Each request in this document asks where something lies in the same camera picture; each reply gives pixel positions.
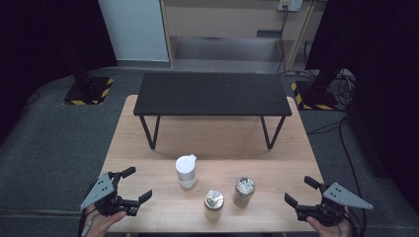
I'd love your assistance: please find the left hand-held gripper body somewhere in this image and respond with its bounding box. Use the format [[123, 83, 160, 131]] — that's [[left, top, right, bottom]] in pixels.
[[79, 171, 141, 218]]

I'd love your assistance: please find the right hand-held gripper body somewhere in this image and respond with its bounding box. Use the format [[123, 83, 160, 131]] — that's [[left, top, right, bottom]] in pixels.
[[294, 182, 375, 228]]

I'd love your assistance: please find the glass jar brown powder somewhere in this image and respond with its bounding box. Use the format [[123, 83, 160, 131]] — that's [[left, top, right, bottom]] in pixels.
[[232, 177, 257, 208]]

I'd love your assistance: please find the white-lidded glass jar white powder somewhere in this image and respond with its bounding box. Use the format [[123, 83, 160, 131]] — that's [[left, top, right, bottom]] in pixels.
[[175, 153, 198, 190]]

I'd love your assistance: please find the glass jar yellow powder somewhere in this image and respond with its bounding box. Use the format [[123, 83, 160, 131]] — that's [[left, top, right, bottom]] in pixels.
[[203, 190, 225, 221]]

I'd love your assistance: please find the black shelf rack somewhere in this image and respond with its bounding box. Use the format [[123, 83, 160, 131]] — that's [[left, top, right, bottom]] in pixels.
[[132, 72, 293, 151]]

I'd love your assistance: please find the person's right hand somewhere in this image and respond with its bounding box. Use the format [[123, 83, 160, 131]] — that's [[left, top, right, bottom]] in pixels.
[[305, 205, 354, 237]]

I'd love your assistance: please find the person's left hand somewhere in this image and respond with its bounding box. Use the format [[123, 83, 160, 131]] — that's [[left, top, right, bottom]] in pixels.
[[82, 203, 127, 237]]

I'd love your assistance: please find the black stand with striped base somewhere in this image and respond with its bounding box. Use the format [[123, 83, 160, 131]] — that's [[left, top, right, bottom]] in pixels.
[[62, 65, 116, 107], [290, 60, 350, 112]]

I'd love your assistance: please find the black curtain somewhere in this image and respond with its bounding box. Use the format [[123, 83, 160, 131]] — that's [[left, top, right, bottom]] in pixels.
[[305, 0, 419, 205], [0, 0, 118, 142]]

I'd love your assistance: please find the right hand-held gripper cable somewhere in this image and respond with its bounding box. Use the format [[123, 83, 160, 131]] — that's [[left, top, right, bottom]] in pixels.
[[342, 205, 368, 237]]

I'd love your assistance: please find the hand-held gripper cable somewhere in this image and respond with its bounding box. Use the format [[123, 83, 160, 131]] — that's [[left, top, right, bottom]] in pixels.
[[78, 182, 98, 237], [342, 205, 368, 237]]

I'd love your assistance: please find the left hand-held gripper cable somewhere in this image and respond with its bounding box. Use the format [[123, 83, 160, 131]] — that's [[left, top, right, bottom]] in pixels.
[[78, 182, 98, 237]]

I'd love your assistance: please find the black floor cable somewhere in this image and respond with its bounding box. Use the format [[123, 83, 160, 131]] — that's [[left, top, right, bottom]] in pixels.
[[305, 115, 368, 237]]

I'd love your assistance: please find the tangle of black cables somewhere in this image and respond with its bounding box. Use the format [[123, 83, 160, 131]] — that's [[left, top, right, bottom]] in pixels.
[[334, 70, 358, 108]]

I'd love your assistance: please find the black wall cable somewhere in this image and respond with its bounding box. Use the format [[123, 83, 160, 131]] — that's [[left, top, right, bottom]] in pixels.
[[277, 6, 291, 74]]

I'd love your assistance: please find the white wall socket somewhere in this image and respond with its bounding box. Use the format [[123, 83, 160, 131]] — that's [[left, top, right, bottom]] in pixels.
[[277, 0, 304, 13]]

